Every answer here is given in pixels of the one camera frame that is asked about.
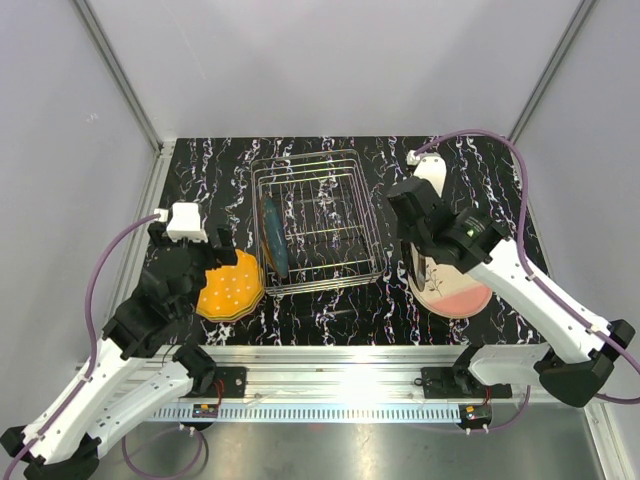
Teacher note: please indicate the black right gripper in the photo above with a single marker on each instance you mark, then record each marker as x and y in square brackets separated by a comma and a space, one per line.
[404, 232]

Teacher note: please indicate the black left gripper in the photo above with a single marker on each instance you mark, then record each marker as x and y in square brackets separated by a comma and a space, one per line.
[225, 255]

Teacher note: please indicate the dark brown round plate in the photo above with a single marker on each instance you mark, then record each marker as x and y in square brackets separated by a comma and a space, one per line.
[419, 270]

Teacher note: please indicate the orange dotted scalloped plate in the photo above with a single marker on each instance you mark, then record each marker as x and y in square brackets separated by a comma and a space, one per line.
[241, 282]

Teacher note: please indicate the blue round plate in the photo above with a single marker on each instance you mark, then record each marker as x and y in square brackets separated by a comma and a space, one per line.
[274, 241]

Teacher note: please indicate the cream pink floral plate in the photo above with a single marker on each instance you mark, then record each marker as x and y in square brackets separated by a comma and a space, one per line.
[451, 294]

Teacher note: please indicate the metal wire dish rack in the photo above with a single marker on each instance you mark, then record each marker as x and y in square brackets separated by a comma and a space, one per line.
[329, 221]

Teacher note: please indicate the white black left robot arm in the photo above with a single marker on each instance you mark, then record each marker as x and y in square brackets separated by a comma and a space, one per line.
[68, 440]

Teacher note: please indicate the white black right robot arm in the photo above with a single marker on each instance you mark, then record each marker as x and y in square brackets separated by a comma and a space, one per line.
[579, 349]

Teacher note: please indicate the green dotted scalloped plate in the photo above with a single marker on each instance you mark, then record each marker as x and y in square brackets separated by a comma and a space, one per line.
[220, 309]

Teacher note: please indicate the left green circuit board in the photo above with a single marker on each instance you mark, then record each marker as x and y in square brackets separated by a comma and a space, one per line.
[205, 411]

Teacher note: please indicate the green circuit board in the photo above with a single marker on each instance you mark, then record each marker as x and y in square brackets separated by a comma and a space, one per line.
[476, 416]
[205, 411]

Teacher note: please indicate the right green circuit board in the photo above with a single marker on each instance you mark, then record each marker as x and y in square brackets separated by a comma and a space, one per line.
[476, 416]

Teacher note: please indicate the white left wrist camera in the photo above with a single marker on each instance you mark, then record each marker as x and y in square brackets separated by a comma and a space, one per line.
[182, 221]

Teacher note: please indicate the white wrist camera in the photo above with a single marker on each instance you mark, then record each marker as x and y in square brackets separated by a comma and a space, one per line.
[428, 166]
[182, 221]

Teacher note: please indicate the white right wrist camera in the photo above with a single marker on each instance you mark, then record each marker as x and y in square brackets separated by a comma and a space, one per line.
[428, 166]

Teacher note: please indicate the left aluminium frame post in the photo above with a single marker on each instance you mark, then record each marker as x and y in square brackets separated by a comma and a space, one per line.
[107, 53]

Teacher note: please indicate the aluminium frame post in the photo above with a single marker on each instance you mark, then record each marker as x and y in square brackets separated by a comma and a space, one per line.
[568, 38]
[107, 53]

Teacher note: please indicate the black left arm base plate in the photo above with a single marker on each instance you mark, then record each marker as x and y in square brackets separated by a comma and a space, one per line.
[230, 381]

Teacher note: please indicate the aluminium mounting rail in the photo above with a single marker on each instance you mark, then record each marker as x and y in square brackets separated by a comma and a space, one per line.
[333, 374]

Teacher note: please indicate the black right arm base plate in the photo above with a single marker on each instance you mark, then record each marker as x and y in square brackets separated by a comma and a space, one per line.
[454, 382]

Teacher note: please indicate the white slotted cable duct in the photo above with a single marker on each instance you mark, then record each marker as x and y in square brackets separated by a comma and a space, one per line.
[315, 413]

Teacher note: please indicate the right aluminium frame post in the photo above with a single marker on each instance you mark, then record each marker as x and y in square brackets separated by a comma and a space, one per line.
[568, 38]

